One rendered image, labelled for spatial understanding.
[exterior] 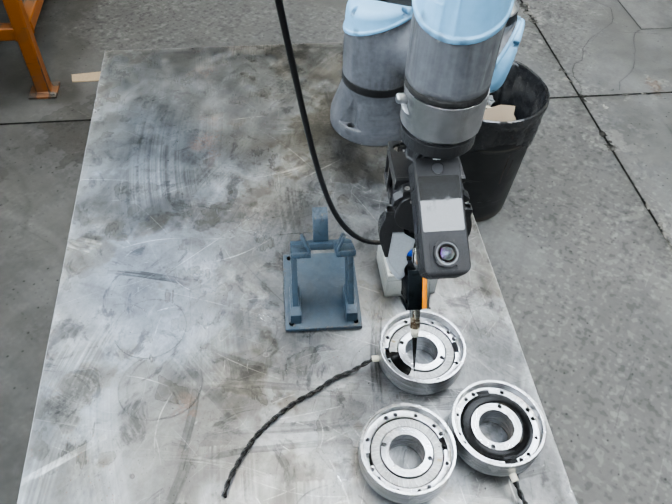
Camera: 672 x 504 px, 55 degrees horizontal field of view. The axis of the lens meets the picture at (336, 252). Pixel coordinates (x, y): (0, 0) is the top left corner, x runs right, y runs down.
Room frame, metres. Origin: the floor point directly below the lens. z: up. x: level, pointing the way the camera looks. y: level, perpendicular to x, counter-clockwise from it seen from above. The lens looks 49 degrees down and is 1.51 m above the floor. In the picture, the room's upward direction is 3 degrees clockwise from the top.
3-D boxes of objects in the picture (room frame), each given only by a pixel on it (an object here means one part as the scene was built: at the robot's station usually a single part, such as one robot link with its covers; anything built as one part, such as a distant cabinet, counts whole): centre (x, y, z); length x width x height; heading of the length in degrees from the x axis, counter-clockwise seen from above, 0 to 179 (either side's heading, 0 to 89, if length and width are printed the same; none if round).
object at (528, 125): (1.60, -0.42, 0.21); 0.34 x 0.34 x 0.43
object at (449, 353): (0.44, -0.11, 0.82); 0.08 x 0.08 x 0.02
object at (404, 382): (0.44, -0.11, 0.82); 0.10 x 0.10 x 0.04
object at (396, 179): (0.50, -0.09, 1.07); 0.09 x 0.08 x 0.12; 7
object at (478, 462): (0.34, -0.19, 0.82); 0.10 x 0.10 x 0.04
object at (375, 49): (0.93, -0.06, 0.97); 0.13 x 0.12 x 0.14; 77
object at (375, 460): (0.31, -0.09, 0.82); 0.08 x 0.08 x 0.02
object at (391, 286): (0.58, -0.10, 0.82); 0.08 x 0.07 x 0.05; 9
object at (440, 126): (0.49, -0.09, 1.15); 0.08 x 0.08 x 0.05
